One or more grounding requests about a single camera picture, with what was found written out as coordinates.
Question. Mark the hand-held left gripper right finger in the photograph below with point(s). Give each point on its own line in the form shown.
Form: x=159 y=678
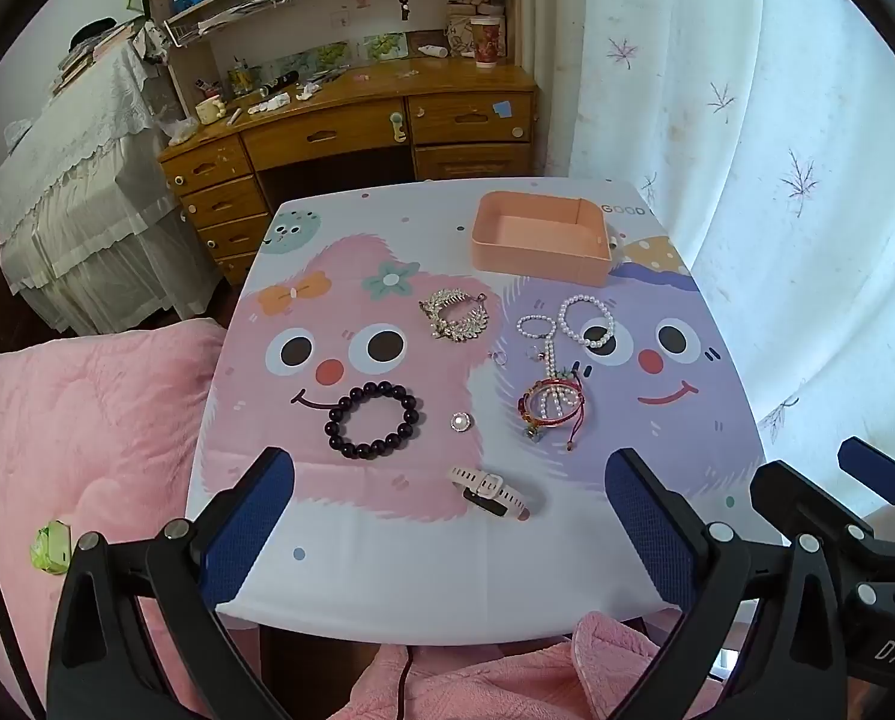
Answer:
x=650 y=532

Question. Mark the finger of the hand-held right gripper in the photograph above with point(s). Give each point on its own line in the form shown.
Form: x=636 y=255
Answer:
x=882 y=474
x=800 y=499

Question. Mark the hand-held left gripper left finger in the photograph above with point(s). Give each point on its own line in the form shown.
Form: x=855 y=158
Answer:
x=246 y=532

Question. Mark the pink plastic box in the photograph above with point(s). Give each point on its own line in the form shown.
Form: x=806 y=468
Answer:
x=537 y=261

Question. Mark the pink fleece cloth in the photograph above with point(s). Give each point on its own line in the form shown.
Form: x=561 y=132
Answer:
x=492 y=682

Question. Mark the cartoon printed tablecloth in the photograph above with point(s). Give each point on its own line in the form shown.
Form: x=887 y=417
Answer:
x=417 y=300

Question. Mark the white leaf print curtain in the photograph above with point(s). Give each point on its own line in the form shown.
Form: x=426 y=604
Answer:
x=717 y=165

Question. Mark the bed with white lace cover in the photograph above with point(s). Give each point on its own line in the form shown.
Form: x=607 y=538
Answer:
x=79 y=202

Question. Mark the wooden desk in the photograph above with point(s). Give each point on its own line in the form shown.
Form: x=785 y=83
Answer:
x=327 y=136

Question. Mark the clear plastic bag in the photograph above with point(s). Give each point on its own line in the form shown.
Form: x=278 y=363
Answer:
x=178 y=131

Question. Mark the yellow ceramic mug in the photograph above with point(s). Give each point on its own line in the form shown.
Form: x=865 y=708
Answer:
x=211 y=111

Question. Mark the white tissue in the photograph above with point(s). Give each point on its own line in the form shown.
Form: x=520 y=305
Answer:
x=271 y=103

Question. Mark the teal and yellow hook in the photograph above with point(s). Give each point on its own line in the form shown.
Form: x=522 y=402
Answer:
x=398 y=127

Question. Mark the blue sticker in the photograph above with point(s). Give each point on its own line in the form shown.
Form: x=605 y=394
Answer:
x=503 y=109

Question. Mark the glass jar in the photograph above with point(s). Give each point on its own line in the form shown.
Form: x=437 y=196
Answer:
x=240 y=81

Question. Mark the black flashlight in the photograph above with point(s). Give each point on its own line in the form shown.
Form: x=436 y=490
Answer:
x=280 y=79

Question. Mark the green picture card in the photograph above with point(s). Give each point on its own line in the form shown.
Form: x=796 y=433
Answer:
x=329 y=54
x=385 y=46

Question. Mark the stack of books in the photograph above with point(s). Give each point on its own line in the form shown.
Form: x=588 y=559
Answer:
x=87 y=52

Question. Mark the red paper cup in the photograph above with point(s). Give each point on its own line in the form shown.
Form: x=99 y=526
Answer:
x=486 y=45

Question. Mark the white bottle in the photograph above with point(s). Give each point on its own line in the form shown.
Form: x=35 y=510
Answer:
x=432 y=51

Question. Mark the brown patterned box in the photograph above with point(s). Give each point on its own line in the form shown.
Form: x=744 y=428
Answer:
x=461 y=30

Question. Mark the hanging keys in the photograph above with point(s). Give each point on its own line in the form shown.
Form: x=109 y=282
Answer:
x=403 y=4

